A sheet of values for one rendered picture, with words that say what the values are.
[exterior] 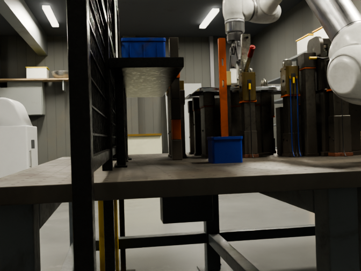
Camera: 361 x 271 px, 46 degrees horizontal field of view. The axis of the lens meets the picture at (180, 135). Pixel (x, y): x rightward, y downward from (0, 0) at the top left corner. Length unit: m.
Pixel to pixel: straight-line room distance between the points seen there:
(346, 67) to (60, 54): 9.28
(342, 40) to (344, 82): 0.13
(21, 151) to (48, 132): 2.72
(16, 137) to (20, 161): 0.38
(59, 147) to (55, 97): 1.14
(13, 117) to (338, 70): 6.64
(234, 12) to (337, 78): 0.94
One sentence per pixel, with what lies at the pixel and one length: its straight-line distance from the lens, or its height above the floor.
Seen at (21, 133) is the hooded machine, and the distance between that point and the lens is 7.36.
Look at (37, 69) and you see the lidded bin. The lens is 9.65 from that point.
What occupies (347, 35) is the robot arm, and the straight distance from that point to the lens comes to 1.20.
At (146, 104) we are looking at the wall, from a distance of 9.96.
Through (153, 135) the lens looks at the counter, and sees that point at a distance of 7.23.
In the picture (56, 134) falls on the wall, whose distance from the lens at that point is 9.98.
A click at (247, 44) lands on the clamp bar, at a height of 1.17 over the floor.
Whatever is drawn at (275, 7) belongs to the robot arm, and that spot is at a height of 1.36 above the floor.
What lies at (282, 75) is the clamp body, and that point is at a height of 1.04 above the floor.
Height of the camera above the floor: 0.79
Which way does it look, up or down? level
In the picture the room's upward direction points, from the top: 2 degrees counter-clockwise
